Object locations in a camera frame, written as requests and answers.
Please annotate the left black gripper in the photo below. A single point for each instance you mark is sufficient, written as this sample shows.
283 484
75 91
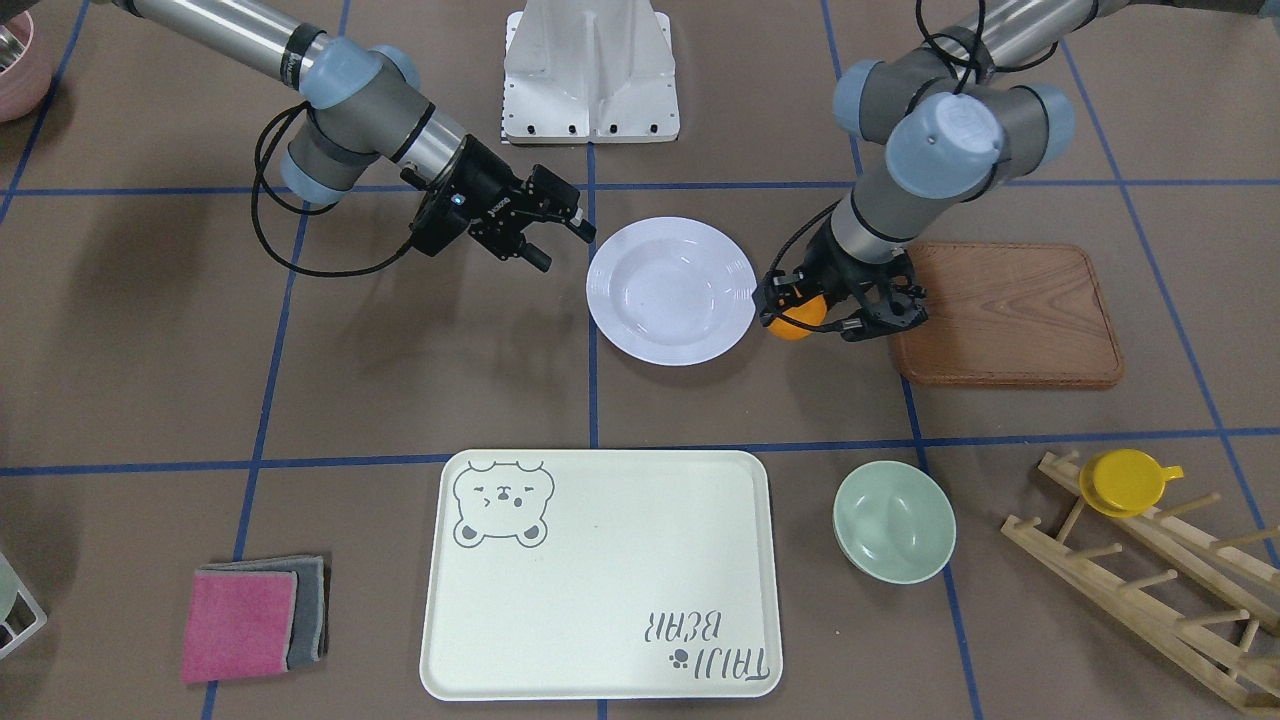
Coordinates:
838 268

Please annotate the white cup rack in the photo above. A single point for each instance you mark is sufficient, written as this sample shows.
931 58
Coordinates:
21 615

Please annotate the cream bear tray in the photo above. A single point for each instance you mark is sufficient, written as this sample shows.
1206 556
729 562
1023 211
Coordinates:
602 575

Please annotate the wooden cutting board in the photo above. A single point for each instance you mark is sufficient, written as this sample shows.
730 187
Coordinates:
1009 315

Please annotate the yellow mug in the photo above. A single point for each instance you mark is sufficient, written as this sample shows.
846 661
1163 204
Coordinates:
1125 482

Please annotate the orange fruit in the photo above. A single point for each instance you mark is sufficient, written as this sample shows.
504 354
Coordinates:
812 311

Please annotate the pink bowl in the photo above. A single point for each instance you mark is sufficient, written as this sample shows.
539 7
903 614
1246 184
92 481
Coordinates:
27 76

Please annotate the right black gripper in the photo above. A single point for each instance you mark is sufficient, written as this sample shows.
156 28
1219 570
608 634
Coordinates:
487 171

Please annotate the pink and grey cloths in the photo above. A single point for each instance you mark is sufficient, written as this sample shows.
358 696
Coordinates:
255 618

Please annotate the white round plate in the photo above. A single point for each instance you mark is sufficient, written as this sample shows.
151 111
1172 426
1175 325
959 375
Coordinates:
671 291

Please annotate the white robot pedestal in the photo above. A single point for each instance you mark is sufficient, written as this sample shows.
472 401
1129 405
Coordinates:
589 72

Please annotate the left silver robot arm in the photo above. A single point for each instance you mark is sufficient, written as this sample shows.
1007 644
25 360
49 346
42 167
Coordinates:
948 137

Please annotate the light green bowl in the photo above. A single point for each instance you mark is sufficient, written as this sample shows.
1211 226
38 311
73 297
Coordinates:
893 522

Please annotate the wooden mug rack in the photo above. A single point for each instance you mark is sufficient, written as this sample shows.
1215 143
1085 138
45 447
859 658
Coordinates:
1211 609

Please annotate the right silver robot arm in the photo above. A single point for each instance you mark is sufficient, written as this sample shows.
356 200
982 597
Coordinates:
360 105

